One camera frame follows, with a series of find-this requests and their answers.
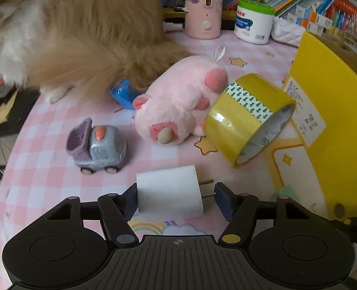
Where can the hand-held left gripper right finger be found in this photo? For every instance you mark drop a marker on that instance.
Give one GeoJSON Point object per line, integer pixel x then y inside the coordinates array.
{"type": "Point", "coordinates": [222, 201]}

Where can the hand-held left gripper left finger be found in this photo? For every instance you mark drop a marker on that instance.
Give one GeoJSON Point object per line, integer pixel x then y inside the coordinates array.
{"type": "Point", "coordinates": [131, 202]}

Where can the white charger plug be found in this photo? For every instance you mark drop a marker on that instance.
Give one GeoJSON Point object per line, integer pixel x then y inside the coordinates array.
{"type": "Point", "coordinates": [166, 193]}

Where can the purple grey toy truck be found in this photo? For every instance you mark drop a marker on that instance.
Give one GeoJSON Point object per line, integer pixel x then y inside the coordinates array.
{"type": "Point", "coordinates": [106, 151]}

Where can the yellow tape roll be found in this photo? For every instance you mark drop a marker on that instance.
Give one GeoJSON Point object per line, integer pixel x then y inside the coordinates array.
{"type": "Point", "coordinates": [226, 120]}

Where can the pink plush toy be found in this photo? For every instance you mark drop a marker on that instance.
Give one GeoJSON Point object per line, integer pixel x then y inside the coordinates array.
{"type": "Point", "coordinates": [178, 90]}

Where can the yellow cardboard box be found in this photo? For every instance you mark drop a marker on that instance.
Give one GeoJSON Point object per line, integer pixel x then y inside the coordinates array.
{"type": "Point", "coordinates": [341, 96]}

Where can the pink checked tablecloth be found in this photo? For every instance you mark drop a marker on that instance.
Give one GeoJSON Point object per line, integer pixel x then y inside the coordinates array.
{"type": "Point", "coordinates": [45, 157]}

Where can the blue plastic toy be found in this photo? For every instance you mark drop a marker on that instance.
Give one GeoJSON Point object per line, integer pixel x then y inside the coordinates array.
{"type": "Point", "coordinates": [122, 93]}

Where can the white jar with green lid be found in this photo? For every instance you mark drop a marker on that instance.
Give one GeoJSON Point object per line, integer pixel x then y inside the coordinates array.
{"type": "Point", "coordinates": [252, 24]}

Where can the white quilted purse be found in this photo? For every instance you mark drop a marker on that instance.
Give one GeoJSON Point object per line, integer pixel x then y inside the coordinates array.
{"type": "Point", "coordinates": [287, 33]}

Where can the fluffy orange cat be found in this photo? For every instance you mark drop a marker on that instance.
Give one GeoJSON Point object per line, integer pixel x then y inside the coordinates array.
{"type": "Point", "coordinates": [75, 21]}

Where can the pink humidifier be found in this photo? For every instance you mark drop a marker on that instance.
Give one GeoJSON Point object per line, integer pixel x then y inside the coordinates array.
{"type": "Point", "coordinates": [202, 12]}

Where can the wooden bookshelf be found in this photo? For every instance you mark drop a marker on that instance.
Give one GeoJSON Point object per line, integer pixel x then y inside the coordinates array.
{"type": "Point", "coordinates": [172, 13]}

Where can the orange blue small box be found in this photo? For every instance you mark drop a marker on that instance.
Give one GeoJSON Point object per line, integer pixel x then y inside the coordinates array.
{"type": "Point", "coordinates": [316, 16]}
{"type": "Point", "coordinates": [305, 24]}

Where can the red thick book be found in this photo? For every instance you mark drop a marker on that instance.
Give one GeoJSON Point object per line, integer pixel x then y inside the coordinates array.
{"type": "Point", "coordinates": [347, 6]}

